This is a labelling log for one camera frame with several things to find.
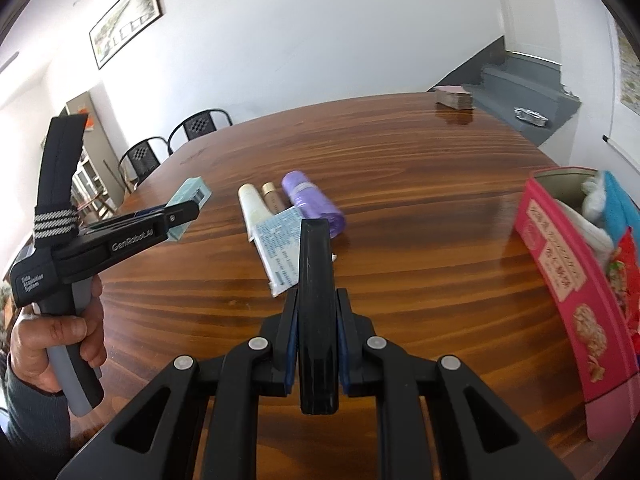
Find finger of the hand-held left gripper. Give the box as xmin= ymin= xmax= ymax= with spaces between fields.
xmin=80 ymin=204 xmax=172 ymax=237
xmin=155 ymin=201 xmax=201 ymax=233

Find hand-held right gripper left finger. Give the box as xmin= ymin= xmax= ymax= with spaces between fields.
xmin=56 ymin=287 xmax=301 ymax=480

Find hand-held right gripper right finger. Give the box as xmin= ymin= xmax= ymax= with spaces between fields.
xmin=336 ymin=287 xmax=575 ymax=480

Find pale green box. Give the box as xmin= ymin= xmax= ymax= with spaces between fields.
xmin=164 ymin=176 xmax=211 ymax=243

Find black case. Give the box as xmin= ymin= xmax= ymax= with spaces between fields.
xmin=297 ymin=219 xmax=341 ymax=416

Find pink cookie box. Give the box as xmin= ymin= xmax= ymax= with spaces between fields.
xmin=514 ymin=166 xmax=640 ymax=442

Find red white plastic packet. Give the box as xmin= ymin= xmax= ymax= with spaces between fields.
xmin=604 ymin=227 xmax=640 ymax=376

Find bag of cotton balls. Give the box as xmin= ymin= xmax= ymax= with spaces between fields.
xmin=580 ymin=174 xmax=608 ymax=218

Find blue towel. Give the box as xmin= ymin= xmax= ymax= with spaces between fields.
xmin=600 ymin=170 xmax=633 ymax=248

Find person's left forearm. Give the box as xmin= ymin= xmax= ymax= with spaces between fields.
xmin=0 ymin=352 xmax=76 ymax=466

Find person's left hand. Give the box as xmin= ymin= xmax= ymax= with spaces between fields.
xmin=9 ymin=275 xmax=108 ymax=393

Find glass door bookcase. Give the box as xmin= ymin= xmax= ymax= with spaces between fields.
xmin=70 ymin=152 xmax=116 ymax=221

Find white tube with cream cap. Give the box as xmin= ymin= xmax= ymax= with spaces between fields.
xmin=238 ymin=183 xmax=273 ymax=242

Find grey cabinet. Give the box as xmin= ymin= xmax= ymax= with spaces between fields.
xmin=65 ymin=89 xmax=126 ymax=206

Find beige cosmetic tube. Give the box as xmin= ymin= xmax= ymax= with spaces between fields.
xmin=260 ymin=181 xmax=288 ymax=211

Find white wipe packet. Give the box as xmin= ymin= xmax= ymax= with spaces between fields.
xmin=257 ymin=210 xmax=337 ymax=297

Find purple bag roll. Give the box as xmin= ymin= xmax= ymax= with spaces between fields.
xmin=281 ymin=170 xmax=347 ymax=238

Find stack of cards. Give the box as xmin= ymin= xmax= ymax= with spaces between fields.
xmin=433 ymin=85 xmax=473 ymax=111

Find foil tray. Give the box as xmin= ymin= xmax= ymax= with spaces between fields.
xmin=514 ymin=106 xmax=550 ymax=128

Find grey stairs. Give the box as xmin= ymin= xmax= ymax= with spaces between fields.
xmin=427 ymin=35 xmax=583 ymax=143

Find framed wall picture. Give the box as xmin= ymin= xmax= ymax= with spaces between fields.
xmin=89 ymin=0 xmax=166 ymax=71

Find hanging wall scroll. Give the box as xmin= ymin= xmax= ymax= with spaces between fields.
xmin=602 ymin=15 xmax=640 ymax=171

